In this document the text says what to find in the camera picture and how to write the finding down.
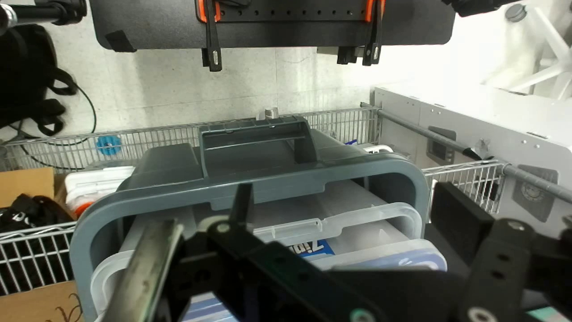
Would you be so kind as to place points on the gripper right finger with metal pad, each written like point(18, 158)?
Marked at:
point(497, 269)

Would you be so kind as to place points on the black stand piece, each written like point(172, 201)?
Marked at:
point(54, 10)

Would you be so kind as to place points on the large clear plastic container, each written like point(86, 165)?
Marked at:
point(368, 221)

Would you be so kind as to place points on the white office chair base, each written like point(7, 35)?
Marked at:
point(545, 33)

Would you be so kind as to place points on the black bag white print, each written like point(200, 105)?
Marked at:
point(36, 212)

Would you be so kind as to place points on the brown cardboard box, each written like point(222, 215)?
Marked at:
point(29, 305)
point(23, 185)

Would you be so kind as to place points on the white and orange plastic item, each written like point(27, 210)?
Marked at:
point(95, 185)

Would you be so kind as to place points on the grey plastic storage bin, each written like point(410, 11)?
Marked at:
point(268, 185)

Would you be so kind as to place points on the black rounded object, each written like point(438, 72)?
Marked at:
point(476, 4)

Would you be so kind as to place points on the small blue round object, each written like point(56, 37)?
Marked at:
point(109, 146)

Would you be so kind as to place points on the grey metal panel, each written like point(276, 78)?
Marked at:
point(506, 149)

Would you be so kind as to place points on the black backpack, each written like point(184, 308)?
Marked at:
point(23, 72)

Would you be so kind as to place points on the gripper left finger with metal pad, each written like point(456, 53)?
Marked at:
point(149, 269)

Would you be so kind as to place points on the orange and black clamp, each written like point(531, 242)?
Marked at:
point(211, 37)
point(374, 37)

